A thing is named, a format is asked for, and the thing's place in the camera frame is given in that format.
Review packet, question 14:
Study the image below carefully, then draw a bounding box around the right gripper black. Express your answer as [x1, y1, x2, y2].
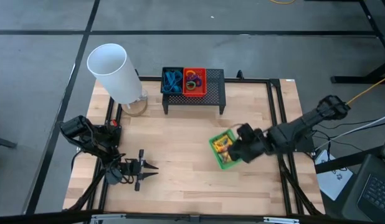
[228, 130, 271, 164]

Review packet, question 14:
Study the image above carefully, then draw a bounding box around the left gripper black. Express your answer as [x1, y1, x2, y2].
[123, 149, 159, 191]

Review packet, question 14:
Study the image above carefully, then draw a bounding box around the Crayola crayon box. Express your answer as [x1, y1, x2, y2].
[212, 135, 234, 153]
[219, 151, 235, 164]

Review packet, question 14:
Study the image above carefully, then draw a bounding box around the green plastic basket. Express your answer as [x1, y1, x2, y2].
[208, 129, 243, 170]

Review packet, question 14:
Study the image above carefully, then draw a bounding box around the red plastic basket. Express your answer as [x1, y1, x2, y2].
[183, 67, 208, 98]

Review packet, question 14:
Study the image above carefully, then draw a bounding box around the large thin blue band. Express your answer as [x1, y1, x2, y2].
[164, 82, 183, 94]

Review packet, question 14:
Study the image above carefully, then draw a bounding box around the black plastic basket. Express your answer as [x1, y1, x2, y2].
[160, 67, 184, 95]

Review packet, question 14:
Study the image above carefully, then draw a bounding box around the thick blue wristband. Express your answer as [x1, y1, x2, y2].
[164, 70, 183, 87]

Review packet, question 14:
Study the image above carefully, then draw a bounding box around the black mesh desk shelf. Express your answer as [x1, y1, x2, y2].
[160, 68, 227, 115]

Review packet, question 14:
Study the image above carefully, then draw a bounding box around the black desk crossbar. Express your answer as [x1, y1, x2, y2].
[315, 145, 383, 174]

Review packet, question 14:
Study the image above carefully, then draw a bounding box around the round wooden lamp base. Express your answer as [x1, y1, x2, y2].
[120, 90, 149, 118]

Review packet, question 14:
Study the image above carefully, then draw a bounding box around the white box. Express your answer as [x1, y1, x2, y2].
[313, 149, 354, 202]

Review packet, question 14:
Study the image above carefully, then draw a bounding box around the white cylindrical lamp shade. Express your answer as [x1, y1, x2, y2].
[86, 43, 143, 105]

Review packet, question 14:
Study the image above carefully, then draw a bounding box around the black crossbar with brackets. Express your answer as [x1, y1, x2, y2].
[0, 208, 385, 224]

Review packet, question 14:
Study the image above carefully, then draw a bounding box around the black laptop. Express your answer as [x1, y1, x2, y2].
[341, 154, 385, 222]

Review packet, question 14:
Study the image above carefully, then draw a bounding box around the grey furniture foot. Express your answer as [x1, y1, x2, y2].
[0, 135, 18, 151]

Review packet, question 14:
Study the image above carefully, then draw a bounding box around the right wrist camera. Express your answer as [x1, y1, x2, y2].
[237, 123, 256, 140]

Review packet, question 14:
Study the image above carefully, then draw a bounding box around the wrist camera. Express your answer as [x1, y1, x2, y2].
[105, 169, 123, 186]
[237, 123, 256, 140]

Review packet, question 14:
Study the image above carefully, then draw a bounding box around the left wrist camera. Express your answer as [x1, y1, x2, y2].
[105, 169, 123, 186]

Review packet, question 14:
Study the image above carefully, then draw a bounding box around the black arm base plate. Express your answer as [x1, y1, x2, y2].
[271, 128, 315, 153]
[76, 124, 122, 150]

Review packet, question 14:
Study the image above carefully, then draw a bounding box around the black aluminium table frame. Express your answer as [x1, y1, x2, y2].
[63, 75, 326, 218]

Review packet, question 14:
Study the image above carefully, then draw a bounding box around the white cable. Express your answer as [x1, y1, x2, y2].
[315, 112, 385, 151]

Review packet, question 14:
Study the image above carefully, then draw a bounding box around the black desk frame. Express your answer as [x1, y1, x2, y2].
[330, 0, 385, 85]

